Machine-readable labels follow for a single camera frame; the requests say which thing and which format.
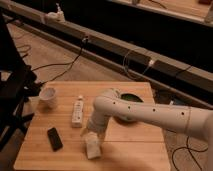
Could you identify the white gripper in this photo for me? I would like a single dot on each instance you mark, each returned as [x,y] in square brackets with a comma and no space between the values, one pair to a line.
[88,135]

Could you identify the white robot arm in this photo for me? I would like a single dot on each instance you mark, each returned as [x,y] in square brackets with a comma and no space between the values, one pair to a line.
[192,121]

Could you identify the white remote controller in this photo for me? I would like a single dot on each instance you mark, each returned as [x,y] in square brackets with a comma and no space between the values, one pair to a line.
[77,115]

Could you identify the black smartphone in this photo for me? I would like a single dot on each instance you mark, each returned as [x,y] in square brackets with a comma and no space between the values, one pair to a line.
[54,139]

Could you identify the white paper cup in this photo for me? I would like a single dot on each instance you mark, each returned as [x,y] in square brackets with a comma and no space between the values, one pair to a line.
[48,97]

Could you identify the green plate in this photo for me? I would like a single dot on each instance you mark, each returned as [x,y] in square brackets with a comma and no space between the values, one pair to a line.
[132,98]

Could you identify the black chair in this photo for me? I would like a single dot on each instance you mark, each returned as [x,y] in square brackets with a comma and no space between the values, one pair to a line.
[17,84]

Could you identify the grey metal rail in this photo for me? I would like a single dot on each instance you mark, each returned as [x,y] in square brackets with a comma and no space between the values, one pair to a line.
[183,49]

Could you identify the white object on rail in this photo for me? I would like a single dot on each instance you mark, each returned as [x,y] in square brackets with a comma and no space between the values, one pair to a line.
[58,15]

